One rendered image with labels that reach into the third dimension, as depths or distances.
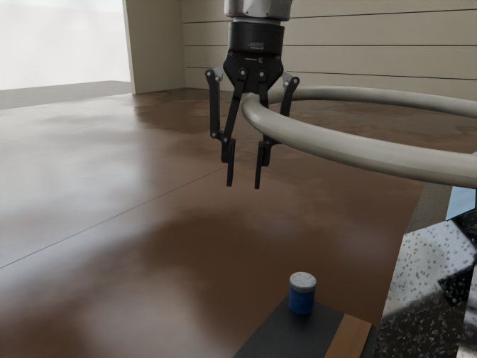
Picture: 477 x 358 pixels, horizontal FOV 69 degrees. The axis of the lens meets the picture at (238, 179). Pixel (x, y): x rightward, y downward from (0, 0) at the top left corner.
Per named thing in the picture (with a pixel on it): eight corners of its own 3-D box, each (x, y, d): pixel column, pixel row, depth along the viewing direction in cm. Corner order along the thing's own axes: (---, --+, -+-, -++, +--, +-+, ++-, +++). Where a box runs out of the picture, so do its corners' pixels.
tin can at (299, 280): (298, 294, 145) (299, 268, 140) (318, 306, 138) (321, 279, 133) (283, 306, 138) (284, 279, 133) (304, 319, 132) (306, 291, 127)
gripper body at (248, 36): (222, 18, 43) (218, 94, 46) (290, 23, 43) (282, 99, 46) (228, 20, 50) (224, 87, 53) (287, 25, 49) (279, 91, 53)
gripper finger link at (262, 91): (255, 67, 50) (265, 67, 50) (263, 141, 54) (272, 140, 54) (255, 70, 47) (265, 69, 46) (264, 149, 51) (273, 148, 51)
